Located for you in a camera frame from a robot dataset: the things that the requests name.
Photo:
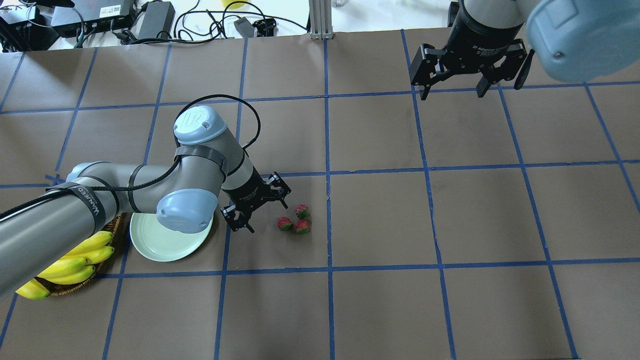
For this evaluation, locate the red strawberry one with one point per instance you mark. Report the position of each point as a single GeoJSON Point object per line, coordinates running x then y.
{"type": "Point", "coordinates": [284, 223]}

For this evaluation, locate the red strawberry three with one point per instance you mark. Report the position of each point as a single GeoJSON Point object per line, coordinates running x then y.
{"type": "Point", "coordinates": [302, 211]}

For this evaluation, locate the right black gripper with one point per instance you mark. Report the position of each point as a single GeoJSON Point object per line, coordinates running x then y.
{"type": "Point", "coordinates": [476, 41]}

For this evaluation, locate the red strawberry two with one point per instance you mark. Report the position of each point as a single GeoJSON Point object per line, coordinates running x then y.
{"type": "Point", "coordinates": [302, 226]}

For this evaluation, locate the aluminium frame post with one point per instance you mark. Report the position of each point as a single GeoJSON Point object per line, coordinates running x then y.
{"type": "Point", "coordinates": [320, 17]}

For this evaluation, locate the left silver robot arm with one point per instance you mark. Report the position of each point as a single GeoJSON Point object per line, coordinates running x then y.
{"type": "Point", "coordinates": [183, 197]}

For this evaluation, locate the wicker basket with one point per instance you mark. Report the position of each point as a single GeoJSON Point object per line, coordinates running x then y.
{"type": "Point", "coordinates": [115, 227]}

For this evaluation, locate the light green plate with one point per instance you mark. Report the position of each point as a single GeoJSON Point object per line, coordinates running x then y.
{"type": "Point", "coordinates": [160, 244]}

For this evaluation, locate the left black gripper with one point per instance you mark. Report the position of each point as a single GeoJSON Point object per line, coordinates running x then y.
{"type": "Point", "coordinates": [248, 192]}

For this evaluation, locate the yellow banana bunch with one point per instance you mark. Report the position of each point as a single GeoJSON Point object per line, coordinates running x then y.
{"type": "Point", "coordinates": [74, 267]}

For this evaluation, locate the black power adapter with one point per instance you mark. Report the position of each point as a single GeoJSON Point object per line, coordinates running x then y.
{"type": "Point", "coordinates": [157, 18]}

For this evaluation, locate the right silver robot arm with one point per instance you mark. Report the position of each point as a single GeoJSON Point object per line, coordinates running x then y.
{"type": "Point", "coordinates": [575, 41]}

